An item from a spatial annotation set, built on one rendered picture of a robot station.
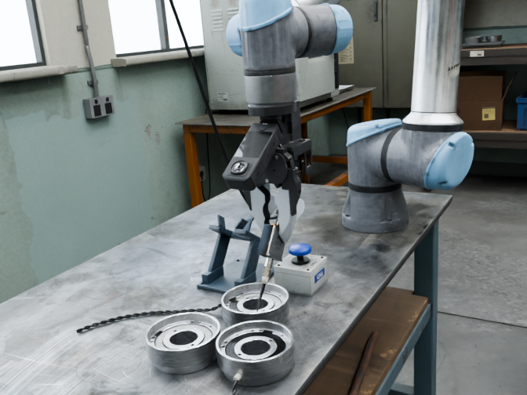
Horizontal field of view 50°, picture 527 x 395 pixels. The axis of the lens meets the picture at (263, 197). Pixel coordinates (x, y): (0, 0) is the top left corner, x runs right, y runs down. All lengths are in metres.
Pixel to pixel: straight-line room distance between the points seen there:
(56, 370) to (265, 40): 0.54
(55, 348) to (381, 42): 3.97
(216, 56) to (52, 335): 2.45
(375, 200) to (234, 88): 2.05
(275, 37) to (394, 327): 0.81
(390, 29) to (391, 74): 0.34
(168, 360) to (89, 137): 2.08
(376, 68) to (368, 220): 3.46
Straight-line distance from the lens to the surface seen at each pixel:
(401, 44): 4.56
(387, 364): 1.26
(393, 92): 4.61
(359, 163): 1.22
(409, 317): 1.43
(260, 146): 0.80
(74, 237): 2.76
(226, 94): 3.23
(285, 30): 0.81
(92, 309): 1.03
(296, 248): 0.97
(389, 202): 1.24
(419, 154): 1.13
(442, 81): 1.13
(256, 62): 0.80
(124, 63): 2.85
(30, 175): 2.58
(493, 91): 4.17
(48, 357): 0.92
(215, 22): 3.22
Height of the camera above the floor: 1.24
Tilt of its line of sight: 17 degrees down
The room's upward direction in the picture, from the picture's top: 4 degrees counter-clockwise
